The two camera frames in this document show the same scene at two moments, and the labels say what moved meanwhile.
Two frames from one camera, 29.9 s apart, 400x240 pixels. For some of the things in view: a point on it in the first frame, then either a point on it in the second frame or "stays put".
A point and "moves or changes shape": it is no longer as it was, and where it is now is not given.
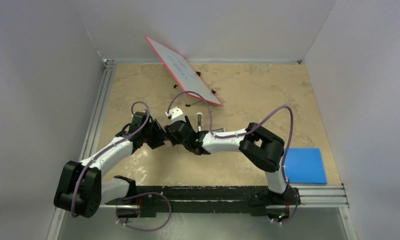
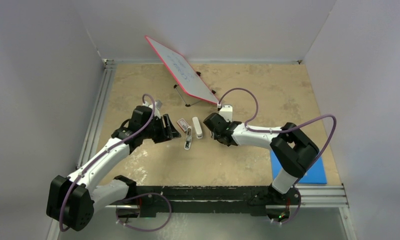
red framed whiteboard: [185, 74] stays put
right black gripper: [174, 141] -> [229, 122]
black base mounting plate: [206, 200] stays put
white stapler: [199, 120] moves or changes shape
